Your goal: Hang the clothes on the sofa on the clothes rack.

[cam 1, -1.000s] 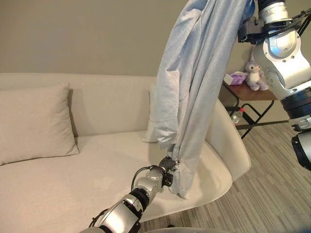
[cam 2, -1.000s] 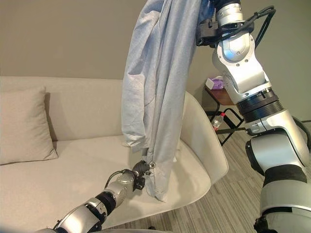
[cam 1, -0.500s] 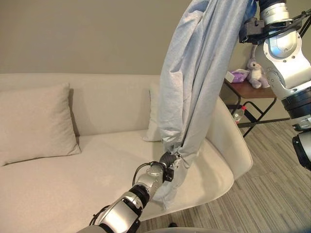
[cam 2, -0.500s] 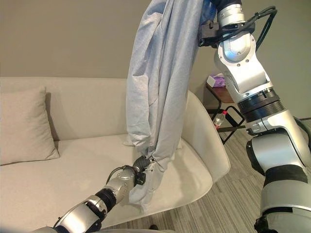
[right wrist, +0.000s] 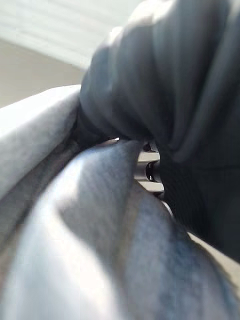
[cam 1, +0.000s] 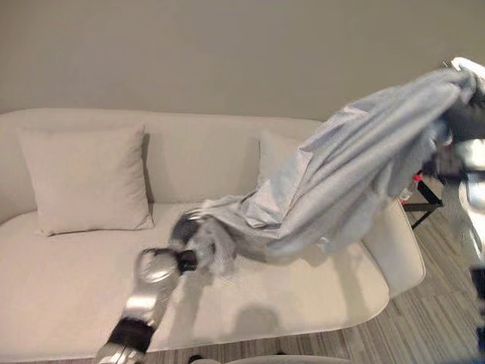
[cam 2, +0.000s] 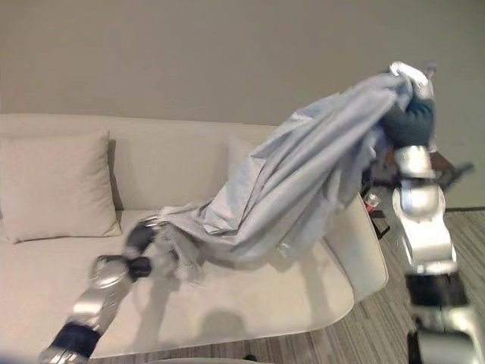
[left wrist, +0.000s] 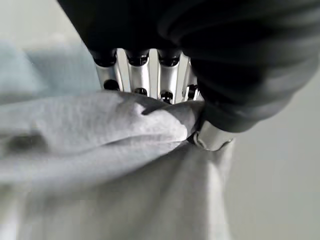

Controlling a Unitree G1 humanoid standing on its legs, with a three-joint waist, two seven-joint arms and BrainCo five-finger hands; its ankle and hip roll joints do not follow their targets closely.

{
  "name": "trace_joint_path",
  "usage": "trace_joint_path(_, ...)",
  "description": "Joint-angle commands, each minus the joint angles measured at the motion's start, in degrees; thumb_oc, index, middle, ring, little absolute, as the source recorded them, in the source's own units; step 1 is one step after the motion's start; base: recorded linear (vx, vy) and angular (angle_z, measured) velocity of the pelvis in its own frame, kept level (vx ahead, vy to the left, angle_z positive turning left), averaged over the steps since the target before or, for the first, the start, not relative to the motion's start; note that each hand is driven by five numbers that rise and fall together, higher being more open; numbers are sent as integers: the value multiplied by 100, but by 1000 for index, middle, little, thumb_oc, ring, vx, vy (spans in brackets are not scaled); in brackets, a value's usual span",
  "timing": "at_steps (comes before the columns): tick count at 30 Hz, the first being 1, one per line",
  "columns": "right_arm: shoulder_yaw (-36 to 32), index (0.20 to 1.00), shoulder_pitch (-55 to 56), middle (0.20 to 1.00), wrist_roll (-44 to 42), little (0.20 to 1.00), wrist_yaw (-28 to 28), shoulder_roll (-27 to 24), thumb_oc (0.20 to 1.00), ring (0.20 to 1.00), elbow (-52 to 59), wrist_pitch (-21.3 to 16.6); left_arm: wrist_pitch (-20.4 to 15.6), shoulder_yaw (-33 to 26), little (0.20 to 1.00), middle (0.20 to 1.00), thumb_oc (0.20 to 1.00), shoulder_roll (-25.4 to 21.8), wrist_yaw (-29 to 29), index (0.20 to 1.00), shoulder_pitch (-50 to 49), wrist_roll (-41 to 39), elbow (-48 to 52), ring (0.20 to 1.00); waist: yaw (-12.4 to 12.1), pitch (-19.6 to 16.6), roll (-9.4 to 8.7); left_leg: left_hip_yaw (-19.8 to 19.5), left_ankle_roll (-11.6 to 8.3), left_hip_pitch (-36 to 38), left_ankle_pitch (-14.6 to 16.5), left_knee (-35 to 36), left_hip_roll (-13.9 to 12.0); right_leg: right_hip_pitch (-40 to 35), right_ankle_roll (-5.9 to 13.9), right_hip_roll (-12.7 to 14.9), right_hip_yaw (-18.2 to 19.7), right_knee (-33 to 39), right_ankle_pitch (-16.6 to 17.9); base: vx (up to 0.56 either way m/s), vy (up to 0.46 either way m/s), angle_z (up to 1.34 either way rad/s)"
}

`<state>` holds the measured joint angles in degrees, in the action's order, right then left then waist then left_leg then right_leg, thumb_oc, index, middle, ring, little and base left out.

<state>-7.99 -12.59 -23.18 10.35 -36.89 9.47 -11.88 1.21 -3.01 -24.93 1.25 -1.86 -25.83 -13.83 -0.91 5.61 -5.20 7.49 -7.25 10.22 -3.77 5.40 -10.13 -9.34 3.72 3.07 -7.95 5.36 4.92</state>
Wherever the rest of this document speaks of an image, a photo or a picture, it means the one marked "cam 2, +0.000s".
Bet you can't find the cream sofa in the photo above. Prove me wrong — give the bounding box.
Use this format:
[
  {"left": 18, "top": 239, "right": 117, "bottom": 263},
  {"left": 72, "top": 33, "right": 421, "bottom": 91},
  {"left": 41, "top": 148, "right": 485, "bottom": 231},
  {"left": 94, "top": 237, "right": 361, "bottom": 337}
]
[{"left": 0, "top": 113, "right": 390, "bottom": 361}]

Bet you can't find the dark side table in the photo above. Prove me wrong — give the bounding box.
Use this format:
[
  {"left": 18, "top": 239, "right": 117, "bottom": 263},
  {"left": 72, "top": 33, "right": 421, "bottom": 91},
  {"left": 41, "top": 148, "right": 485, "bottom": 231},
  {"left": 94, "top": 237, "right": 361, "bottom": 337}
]
[{"left": 359, "top": 149, "right": 476, "bottom": 240}]

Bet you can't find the light blue shirt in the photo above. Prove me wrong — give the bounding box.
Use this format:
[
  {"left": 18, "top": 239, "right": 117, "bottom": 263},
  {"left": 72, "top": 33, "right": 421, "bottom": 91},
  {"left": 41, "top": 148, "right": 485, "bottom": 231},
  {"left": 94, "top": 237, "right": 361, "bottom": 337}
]
[{"left": 152, "top": 71, "right": 418, "bottom": 284}]

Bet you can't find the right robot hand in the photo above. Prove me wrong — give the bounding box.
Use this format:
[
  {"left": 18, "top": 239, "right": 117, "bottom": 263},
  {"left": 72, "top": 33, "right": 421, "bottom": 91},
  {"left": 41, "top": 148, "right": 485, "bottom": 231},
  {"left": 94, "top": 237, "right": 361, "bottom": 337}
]
[{"left": 380, "top": 60, "right": 438, "bottom": 148}]

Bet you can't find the cream cushion behind shirt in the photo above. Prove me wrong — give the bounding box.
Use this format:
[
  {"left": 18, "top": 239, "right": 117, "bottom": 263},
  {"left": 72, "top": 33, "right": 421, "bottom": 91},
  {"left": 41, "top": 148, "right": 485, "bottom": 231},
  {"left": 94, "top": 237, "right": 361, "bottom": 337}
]
[{"left": 227, "top": 134, "right": 257, "bottom": 176}]

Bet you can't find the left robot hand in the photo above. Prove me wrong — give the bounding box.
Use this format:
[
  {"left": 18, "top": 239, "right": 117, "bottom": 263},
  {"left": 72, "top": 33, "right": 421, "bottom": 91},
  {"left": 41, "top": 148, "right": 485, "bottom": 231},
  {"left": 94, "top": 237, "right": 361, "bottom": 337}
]
[{"left": 121, "top": 214, "right": 179, "bottom": 281}]

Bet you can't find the cream square cushion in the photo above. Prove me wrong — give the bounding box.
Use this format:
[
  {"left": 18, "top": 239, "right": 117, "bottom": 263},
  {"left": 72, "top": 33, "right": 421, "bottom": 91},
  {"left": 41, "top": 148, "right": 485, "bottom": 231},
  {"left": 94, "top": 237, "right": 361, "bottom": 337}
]
[{"left": 0, "top": 129, "right": 123, "bottom": 244}]

